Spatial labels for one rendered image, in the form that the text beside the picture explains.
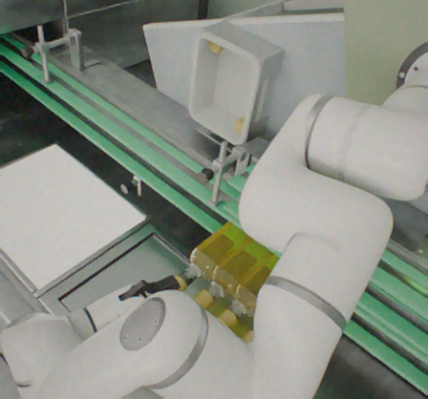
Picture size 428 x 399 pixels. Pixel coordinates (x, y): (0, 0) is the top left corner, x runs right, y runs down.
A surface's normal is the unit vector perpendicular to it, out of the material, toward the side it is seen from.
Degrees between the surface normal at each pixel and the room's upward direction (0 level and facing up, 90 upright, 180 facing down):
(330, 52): 0
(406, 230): 90
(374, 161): 16
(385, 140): 43
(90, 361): 63
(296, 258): 67
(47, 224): 90
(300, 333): 53
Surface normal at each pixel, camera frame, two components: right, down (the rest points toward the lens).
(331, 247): -0.16, -0.51
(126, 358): -0.54, -0.44
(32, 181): 0.13, -0.73
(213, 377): 0.54, 0.10
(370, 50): -0.62, 0.42
